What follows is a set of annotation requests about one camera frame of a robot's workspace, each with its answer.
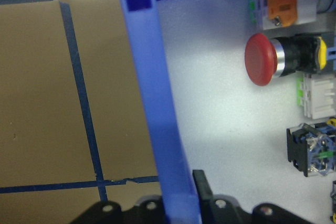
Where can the blue bin with push buttons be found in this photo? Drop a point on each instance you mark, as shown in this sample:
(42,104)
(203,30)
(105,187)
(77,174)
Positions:
(147,77)

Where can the black yellow switch part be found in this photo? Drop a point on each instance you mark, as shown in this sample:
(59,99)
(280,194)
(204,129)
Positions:
(334,197)

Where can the red mushroom push button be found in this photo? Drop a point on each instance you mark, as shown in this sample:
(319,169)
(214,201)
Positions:
(260,58)

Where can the white foam bin liner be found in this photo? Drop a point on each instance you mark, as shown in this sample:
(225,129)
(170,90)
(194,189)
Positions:
(223,129)

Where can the black blue contact block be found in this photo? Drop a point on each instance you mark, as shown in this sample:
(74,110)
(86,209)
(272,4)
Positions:
(296,148)

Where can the white green contact block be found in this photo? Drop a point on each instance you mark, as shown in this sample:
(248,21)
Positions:
(320,95)

